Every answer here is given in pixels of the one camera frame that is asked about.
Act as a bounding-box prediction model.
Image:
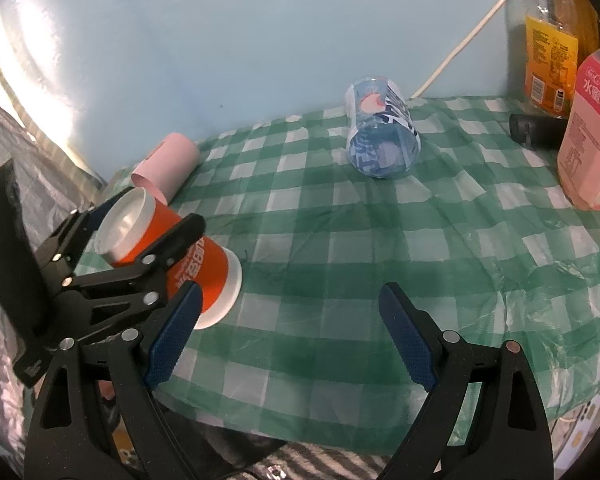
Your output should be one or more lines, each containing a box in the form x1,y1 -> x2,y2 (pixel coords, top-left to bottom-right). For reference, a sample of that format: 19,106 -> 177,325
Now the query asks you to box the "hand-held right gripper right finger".
378,282 -> 554,480

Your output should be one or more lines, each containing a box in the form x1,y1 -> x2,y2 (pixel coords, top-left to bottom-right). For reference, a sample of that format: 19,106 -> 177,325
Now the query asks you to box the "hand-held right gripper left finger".
22,281 -> 204,480

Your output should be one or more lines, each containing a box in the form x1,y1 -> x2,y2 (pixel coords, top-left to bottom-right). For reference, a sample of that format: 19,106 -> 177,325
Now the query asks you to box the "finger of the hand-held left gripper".
55,213 -> 206,341
34,195 -> 117,292

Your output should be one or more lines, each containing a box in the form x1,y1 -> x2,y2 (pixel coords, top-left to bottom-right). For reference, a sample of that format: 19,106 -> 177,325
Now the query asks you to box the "orange paper cup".
94,187 -> 243,331

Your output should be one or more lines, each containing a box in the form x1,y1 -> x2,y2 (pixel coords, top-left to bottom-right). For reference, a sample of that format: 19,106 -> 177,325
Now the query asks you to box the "pink paper cup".
131,132 -> 201,206

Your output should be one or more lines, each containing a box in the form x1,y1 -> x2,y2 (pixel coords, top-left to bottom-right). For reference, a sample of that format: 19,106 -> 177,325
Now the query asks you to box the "green checked tablecloth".
97,94 -> 600,445

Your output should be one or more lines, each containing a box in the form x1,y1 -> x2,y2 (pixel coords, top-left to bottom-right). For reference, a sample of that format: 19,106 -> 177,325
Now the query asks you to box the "grey plastic sheet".
0,67 -> 112,441

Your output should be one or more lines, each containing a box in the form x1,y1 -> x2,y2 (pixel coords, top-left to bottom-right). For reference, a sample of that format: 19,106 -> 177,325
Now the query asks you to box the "grey striped cloth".
192,422 -> 398,480

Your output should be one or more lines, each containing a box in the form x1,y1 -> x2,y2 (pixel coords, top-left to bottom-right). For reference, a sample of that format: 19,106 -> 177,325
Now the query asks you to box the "black cylindrical object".
509,113 -> 571,150

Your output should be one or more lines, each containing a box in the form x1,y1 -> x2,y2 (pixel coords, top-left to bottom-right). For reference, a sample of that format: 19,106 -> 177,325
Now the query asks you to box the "pink peach drink carton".
556,42 -> 600,211

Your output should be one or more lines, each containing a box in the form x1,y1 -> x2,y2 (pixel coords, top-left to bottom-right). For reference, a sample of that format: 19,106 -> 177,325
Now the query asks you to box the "orange label drink bottle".
517,0 -> 600,119

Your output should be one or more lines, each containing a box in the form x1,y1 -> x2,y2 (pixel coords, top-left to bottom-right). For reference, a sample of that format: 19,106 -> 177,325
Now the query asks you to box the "white cable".
410,0 -> 524,99

